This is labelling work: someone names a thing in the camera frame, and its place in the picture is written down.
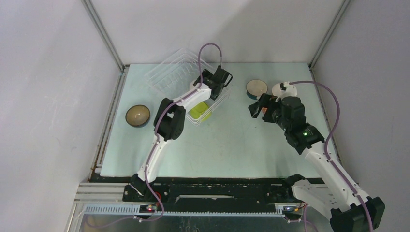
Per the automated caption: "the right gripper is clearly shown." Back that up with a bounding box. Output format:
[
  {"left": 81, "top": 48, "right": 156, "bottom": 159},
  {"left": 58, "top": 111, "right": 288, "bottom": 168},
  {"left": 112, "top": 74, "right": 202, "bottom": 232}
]
[{"left": 248, "top": 93, "right": 290, "bottom": 132}]

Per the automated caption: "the teal blue bowl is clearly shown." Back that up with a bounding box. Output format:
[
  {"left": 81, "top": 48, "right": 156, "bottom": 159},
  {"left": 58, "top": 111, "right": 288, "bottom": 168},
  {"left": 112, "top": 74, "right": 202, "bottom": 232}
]
[{"left": 246, "top": 79, "right": 268, "bottom": 100}]

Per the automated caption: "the white bowl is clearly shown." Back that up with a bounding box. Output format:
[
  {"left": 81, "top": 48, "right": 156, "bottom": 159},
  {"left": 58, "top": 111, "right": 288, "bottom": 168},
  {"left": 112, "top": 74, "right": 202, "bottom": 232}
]
[{"left": 189, "top": 80, "right": 200, "bottom": 93}]

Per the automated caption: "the green bowl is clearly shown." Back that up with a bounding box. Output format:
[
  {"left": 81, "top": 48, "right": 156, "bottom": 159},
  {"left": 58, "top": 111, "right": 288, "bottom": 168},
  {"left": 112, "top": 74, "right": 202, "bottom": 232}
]
[{"left": 189, "top": 101, "right": 212, "bottom": 122}]

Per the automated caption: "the dark bowl beige inside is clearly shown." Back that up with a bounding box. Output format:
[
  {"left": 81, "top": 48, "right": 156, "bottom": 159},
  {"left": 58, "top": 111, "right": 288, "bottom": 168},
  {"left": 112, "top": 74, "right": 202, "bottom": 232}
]
[{"left": 125, "top": 104, "right": 151, "bottom": 128}]

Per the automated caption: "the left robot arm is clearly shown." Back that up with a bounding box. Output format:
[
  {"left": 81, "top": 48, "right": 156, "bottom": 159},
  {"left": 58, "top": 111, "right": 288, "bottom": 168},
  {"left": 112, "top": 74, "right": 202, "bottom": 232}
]
[{"left": 130, "top": 65, "right": 233, "bottom": 201}]

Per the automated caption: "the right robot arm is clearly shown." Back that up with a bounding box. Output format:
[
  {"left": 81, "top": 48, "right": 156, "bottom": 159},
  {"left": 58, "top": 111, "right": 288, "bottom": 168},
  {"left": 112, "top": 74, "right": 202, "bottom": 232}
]
[{"left": 248, "top": 94, "right": 385, "bottom": 232}]

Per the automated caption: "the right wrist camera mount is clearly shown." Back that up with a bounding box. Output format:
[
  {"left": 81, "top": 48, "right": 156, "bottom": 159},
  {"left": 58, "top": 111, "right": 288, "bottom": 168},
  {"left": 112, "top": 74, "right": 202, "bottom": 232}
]
[{"left": 275, "top": 81, "right": 298, "bottom": 102}]

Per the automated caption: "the white wire dish rack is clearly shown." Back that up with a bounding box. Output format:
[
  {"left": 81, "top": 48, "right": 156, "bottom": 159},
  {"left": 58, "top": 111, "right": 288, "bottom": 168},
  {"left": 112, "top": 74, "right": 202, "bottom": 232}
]
[{"left": 145, "top": 48, "right": 231, "bottom": 126}]

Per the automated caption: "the grey cable duct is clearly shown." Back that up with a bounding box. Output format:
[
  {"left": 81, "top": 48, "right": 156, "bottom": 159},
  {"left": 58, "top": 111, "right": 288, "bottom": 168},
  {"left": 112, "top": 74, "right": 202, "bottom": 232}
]
[{"left": 83, "top": 204, "right": 295, "bottom": 217}]

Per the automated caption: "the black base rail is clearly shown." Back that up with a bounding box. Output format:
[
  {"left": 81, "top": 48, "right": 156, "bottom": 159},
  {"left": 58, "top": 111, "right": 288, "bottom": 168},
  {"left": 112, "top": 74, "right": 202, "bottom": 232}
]
[{"left": 122, "top": 177, "right": 302, "bottom": 213}]

